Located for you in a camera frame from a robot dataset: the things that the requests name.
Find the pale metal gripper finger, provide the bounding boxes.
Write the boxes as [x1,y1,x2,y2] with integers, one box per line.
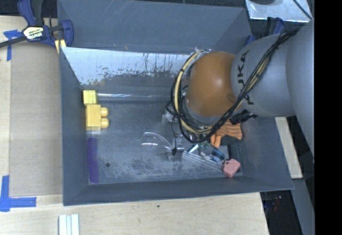
[142,131,174,150]
[141,143,172,155]

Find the clear plastic packet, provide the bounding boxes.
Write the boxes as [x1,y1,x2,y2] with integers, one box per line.
[182,145,226,172]

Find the grey metal bin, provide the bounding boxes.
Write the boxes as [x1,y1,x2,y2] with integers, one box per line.
[56,0,295,207]

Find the pink eraser block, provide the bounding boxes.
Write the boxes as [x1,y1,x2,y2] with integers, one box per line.
[222,158,241,178]

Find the orange black striped toy animal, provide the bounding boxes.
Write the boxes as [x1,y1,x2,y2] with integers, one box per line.
[210,121,243,148]

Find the small black box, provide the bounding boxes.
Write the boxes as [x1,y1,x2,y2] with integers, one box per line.
[229,144,242,160]

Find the purple comb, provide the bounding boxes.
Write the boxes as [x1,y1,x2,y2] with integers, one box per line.
[87,137,100,184]

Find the yellow block with two knobs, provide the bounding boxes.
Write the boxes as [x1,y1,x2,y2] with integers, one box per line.
[85,104,110,131]

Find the small yellow cube block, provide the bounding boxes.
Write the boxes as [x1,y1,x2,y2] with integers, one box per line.
[82,90,99,106]

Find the brown cardboard board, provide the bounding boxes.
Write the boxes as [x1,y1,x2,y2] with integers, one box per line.
[9,41,65,198]

